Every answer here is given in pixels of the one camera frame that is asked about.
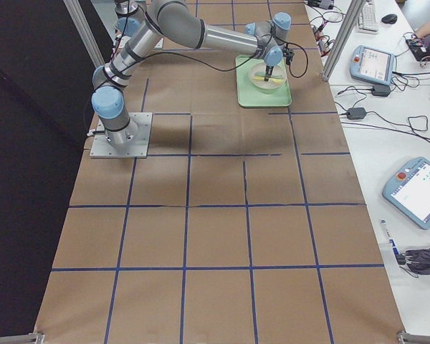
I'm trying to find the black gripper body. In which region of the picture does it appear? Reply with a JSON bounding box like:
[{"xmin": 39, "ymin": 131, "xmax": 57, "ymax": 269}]
[{"xmin": 265, "ymin": 65, "xmax": 274, "ymax": 76}]

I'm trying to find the white round plate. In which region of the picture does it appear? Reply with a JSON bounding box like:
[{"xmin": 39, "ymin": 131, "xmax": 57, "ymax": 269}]
[{"xmin": 249, "ymin": 62, "xmax": 287, "ymax": 93}]

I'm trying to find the yellow plastic fork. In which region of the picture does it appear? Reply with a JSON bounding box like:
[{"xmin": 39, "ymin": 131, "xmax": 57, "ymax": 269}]
[{"xmin": 254, "ymin": 75, "xmax": 285, "ymax": 85}]

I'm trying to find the green plastic spoon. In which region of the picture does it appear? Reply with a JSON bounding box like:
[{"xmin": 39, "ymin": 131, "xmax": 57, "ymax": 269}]
[{"xmin": 253, "ymin": 72, "xmax": 285, "ymax": 82}]

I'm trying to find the light green tray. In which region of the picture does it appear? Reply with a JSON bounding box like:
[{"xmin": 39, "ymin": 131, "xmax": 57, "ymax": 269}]
[{"xmin": 235, "ymin": 55, "xmax": 292, "ymax": 108}]

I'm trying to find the black power adapter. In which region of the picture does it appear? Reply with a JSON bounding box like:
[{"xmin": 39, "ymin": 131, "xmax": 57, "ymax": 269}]
[{"xmin": 345, "ymin": 107, "xmax": 367, "ymax": 120}]

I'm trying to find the far teach pendant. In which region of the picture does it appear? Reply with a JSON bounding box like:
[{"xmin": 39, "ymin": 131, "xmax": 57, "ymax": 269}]
[{"xmin": 349, "ymin": 45, "xmax": 395, "ymax": 86}]

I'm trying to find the teach pendant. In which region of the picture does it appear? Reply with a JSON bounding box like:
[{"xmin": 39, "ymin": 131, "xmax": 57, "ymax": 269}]
[
  {"xmin": 382, "ymin": 156, "xmax": 430, "ymax": 229},
  {"xmin": 349, "ymin": 45, "xmax": 395, "ymax": 86}
]

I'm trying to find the white keyboard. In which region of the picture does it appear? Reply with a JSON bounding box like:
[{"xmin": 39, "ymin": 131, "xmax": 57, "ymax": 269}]
[{"xmin": 357, "ymin": 0, "xmax": 378, "ymax": 34}]

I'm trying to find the black computer mouse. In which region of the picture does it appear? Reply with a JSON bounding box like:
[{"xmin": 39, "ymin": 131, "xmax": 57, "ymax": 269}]
[{"xmin": 381, "ymin": 14, "xmax": 398, "ymax": 25}]

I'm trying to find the near teach pendant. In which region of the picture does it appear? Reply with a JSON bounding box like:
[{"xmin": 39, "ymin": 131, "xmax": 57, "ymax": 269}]
[{"xmin": 382, "ymin": 156, "xmax": 430, "ymax": 229}]

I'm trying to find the black curtain panel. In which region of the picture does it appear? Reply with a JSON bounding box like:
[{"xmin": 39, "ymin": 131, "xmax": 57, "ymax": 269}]
[{"xmin": 0, "ymin": 1, "xmax": 95, "ymax": 337}]

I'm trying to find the dark folded umbrella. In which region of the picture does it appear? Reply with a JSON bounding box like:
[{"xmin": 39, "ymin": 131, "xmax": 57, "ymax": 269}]
[{"xmin": 396, "ymin": 247, "xmax": 430, "ymax": 278}]

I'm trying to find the aluminium frame post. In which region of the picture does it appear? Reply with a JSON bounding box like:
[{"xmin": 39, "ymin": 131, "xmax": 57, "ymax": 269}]
[{"xmin": 320, "ymin": 0, "xmax": 365, "ymax": 82}]

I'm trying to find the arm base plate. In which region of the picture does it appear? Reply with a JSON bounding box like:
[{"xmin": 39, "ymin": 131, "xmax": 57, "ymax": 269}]
[{"xmin": 90, "ymin": 113, "xmax": 153, "ymax": 158}]

